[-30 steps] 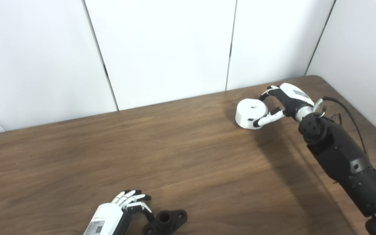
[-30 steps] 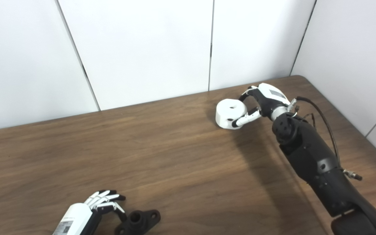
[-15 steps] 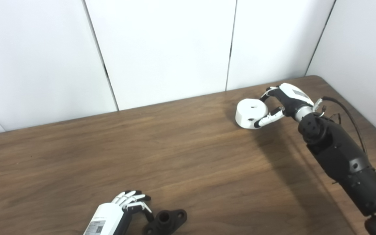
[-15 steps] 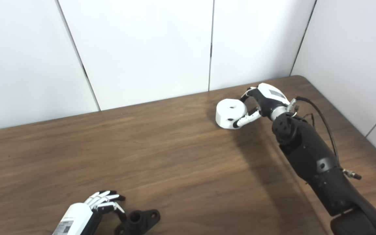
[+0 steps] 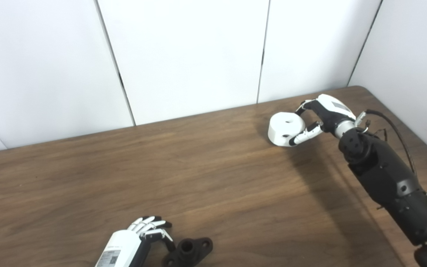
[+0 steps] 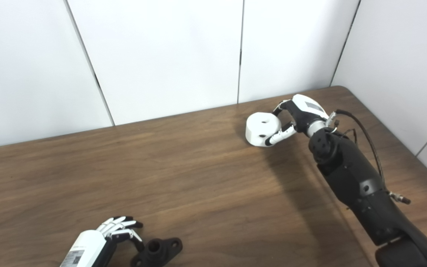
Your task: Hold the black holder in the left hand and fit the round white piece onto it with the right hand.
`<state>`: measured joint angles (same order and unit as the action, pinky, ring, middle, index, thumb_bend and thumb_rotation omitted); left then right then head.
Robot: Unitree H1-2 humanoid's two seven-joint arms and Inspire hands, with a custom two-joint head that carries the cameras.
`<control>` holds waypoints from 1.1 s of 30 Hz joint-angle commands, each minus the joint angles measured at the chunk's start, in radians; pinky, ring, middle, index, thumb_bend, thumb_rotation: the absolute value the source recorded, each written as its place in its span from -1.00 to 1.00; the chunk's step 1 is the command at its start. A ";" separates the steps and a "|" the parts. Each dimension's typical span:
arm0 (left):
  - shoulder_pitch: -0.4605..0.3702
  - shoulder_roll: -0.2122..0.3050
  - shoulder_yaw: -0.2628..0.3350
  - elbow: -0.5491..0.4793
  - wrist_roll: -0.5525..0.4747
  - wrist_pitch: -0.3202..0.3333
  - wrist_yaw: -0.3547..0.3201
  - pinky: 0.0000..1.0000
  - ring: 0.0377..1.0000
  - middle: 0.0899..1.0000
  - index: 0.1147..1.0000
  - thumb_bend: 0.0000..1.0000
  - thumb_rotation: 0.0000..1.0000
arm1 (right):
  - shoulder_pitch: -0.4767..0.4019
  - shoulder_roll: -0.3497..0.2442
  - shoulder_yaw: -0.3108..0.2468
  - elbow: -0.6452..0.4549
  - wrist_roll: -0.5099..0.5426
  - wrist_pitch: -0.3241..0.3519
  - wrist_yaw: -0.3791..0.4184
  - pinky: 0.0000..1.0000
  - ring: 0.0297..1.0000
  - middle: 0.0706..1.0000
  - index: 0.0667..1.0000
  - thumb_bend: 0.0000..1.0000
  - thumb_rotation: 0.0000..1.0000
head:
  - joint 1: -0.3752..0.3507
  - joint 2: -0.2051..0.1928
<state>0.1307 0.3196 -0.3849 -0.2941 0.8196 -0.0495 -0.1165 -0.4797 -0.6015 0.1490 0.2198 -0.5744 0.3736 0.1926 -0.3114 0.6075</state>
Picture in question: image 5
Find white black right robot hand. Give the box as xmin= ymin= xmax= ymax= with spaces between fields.
xmin=289 ymin=94 xmax=357 ymax=146

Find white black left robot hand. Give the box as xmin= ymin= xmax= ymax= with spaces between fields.
xmin=95 ymin=216 xmax=177 ymax=267

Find round white cylinder piece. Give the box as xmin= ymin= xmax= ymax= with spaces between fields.
xmin=268 ymin=112 xmax=307 ymax=148

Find black flanged holder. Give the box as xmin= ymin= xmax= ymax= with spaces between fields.
xmin=162 ymin=237 xmax=213 ymax=267

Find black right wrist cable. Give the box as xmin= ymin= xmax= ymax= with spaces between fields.
xmin=354 ymin=109 xmax=418 ymax=175

